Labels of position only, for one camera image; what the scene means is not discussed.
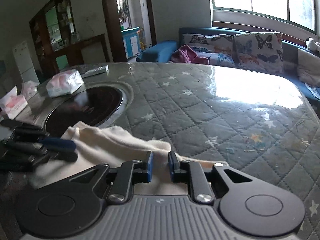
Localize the large butterfly pillow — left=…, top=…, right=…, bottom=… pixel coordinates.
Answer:
left=234, top=32, right=284, bottom=74

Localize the blue white cabinet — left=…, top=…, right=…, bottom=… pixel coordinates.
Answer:
left=121, top=27, right=141, bottom=59

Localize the blue corner sofa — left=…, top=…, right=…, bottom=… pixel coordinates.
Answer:
left=135, top=26, right=320, bottom=103

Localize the black induction cooktop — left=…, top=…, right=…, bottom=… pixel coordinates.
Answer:
left=45, top=86, right=123, bottom=137

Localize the pink white tissue pack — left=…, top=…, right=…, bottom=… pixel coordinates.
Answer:
left=46, top=69, right=84, bottom=98

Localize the dark wooden display cabinet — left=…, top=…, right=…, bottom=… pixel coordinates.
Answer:
left=29, top=0, right=110, bottom=78

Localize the small butterfly pillow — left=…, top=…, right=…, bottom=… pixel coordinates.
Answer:
left=182, top=34, right=235, bottom=67

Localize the panda plush toy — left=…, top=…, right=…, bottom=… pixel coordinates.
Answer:
left=305, top=37, right=320, bottom=53

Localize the grey remote control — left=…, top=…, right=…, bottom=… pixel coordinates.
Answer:
left=81, top=65, right=108, bottom=78

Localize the magenta cloth on sofa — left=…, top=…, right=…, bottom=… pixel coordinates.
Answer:
left=171, top=44, right=209, bottom=65

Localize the cream white garment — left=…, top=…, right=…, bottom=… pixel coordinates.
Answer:
left=28, top=120, right=230, bottom=197

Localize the pink tissue box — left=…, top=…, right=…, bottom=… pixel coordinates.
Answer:
left=0, top=86, right=28, bottom=119

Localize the grey cushion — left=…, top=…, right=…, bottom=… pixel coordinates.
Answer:
left=297, top=48, right=320, bottom=87

